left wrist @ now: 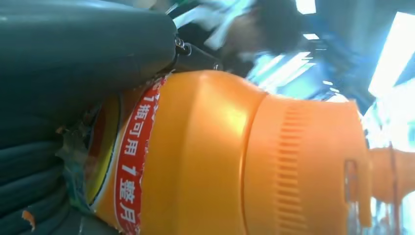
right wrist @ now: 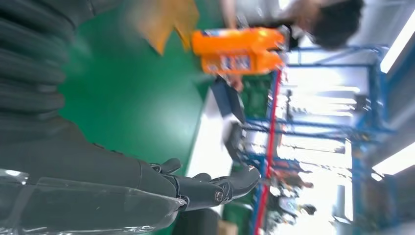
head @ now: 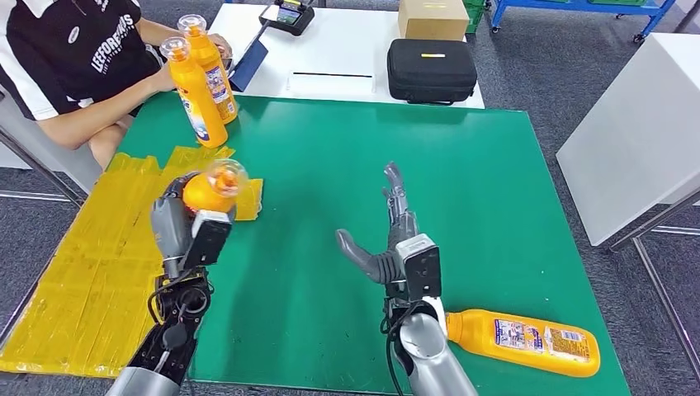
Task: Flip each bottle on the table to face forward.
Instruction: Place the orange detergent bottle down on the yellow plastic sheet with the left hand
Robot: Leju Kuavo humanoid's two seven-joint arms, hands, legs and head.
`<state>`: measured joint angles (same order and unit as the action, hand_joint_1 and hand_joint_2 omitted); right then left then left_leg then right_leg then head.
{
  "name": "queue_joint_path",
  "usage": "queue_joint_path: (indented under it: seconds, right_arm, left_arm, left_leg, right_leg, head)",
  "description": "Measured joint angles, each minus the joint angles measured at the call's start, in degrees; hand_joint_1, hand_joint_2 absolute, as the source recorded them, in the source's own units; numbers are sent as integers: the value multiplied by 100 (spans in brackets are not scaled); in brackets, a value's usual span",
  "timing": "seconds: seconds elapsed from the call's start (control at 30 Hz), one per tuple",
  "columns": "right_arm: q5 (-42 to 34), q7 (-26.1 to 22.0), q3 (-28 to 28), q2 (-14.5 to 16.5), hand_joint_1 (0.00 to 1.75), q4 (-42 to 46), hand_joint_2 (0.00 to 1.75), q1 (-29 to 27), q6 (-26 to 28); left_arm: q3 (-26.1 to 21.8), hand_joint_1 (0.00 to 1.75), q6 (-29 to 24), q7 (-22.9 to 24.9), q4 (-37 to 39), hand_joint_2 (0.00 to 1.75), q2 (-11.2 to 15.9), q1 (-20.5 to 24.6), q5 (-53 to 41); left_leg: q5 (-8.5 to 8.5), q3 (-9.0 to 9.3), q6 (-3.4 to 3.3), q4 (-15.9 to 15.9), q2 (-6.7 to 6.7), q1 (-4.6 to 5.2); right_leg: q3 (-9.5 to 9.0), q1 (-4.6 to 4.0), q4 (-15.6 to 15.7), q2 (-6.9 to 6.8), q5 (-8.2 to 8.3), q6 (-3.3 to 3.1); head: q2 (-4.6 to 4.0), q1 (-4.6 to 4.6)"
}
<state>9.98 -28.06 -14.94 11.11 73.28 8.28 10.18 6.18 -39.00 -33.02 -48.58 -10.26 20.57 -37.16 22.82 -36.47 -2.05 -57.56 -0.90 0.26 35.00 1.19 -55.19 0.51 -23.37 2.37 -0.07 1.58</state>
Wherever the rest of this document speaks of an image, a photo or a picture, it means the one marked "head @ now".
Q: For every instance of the person's left hand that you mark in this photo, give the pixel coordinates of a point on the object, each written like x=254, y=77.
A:
x=223, y=45

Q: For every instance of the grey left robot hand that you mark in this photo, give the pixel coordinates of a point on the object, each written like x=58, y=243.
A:
x=169, y=229

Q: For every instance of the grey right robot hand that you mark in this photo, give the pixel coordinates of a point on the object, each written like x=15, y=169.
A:
x=383, y=268

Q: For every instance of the person's right hand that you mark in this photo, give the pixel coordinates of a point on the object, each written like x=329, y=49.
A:
x=164, y=79

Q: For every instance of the orange detergent bottle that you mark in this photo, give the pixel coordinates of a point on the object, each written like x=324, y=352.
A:
x=216, y=76
x=519, y=341
x=191, y=93
x=208, y=197

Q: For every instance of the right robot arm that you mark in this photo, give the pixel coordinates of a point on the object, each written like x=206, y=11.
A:
x=426, y=350

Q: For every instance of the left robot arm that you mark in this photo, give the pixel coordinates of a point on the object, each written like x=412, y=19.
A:
x=175, y=328

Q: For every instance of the person's left forearm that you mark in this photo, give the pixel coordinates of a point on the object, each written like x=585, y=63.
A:
x=158, y=33

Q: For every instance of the person's right forearm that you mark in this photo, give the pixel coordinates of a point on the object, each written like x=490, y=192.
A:
x=101, y=115

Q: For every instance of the blue tablet cover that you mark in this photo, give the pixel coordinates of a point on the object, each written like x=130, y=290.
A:
x=251, y=64

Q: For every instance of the black remote controller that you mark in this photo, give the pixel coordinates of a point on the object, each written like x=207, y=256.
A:
x=288, y=17

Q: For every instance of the person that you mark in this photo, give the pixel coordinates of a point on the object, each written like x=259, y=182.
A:
x=71, y=49

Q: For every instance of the yellow taped cardboard mat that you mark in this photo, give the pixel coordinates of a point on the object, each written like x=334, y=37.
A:
x=82, y=273

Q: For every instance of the black pen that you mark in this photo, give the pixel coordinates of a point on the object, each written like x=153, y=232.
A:
x=333, y=75

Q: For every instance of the white table with metal legs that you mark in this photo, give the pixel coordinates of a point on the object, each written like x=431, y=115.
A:
x=631, y=136
x=33, y=147

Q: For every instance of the black zip carrying case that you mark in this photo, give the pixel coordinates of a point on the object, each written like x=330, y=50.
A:
x=432, y=71

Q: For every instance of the brown cardboard box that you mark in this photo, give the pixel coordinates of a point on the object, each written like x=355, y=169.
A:
x=435, y=21

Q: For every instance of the green plastic crate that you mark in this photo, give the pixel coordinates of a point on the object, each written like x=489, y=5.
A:
x=474, y=18
x=615, y=2

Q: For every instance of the blue wheeled metal rack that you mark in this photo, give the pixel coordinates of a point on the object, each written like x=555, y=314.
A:
x=582, y=6

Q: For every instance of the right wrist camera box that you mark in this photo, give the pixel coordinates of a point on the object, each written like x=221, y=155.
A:
x=421, y=268

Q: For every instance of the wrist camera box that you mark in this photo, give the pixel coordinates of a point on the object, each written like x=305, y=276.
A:
x=421, y=268
x=208, y=238

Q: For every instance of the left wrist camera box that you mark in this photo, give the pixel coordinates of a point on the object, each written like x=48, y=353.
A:
x=208, y=238

